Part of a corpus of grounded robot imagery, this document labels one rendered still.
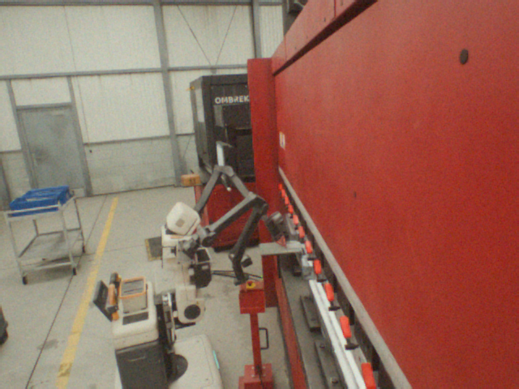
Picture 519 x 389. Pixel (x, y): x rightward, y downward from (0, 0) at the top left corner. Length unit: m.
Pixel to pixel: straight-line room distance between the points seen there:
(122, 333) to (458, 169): 1.94
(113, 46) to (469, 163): 9.02
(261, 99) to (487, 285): 2.70
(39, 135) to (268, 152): 7.08
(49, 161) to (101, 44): 2.92
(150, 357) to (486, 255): 2.01
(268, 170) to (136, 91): 6.46
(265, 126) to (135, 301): 1.73
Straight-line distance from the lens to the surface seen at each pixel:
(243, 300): 2.32
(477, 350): 0.59
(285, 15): 2.85
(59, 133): 9.38
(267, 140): 3.09
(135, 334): 2.21
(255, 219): 2.10
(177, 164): 9.12
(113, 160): 9.32
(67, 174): 9.47
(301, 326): 1.88
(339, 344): 1.62
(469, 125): 0.53
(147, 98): 9.21
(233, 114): 3.22
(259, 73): 3.08
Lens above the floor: 1.96
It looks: 15 degrees down
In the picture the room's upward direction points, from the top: 4 degrees counter-clockwise
